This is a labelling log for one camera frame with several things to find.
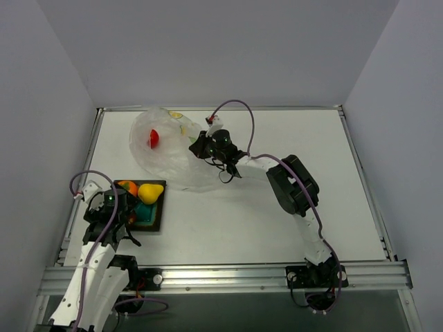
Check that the translucent white plastic bag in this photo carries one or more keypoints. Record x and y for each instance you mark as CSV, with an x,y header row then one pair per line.
x,y
171,160

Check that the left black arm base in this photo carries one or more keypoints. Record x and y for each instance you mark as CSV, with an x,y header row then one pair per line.
x,y
146,279

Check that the dark brown fake fruit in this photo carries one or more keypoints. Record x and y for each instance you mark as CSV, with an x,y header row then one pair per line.
x,y
132,218

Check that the red fake apple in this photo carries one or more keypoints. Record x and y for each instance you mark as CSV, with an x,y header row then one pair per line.
x,y
153,139

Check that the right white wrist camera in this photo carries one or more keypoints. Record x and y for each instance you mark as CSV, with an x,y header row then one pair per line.
x,y
214,124

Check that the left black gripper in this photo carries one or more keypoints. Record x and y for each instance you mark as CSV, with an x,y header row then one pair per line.
x,y
128,214

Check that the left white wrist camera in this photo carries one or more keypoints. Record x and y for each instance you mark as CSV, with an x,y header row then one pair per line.
x,y
88,191

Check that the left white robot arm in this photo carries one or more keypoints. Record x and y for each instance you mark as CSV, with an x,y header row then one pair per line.
x,y
101,274

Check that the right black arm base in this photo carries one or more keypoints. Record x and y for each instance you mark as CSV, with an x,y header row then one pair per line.
x,y
316,287

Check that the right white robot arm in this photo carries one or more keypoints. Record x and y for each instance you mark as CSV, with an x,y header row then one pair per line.
x,y
294,187

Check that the orange fake persimmon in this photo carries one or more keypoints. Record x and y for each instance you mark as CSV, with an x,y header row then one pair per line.
x,y
129,186

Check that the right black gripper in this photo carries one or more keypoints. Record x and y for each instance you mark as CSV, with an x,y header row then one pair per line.
x,y
201,146

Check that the square teal ceramic plate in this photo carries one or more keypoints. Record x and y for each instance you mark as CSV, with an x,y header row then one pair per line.
x,y
148,216

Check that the aluminium front rail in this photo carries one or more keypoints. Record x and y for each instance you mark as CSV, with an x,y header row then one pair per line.
x,y
272,278

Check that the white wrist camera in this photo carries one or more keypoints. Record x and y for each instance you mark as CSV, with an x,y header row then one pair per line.
x,y
214,124
88,191

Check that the yellow fake pear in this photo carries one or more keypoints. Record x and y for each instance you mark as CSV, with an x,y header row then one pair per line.
x,y
149,193

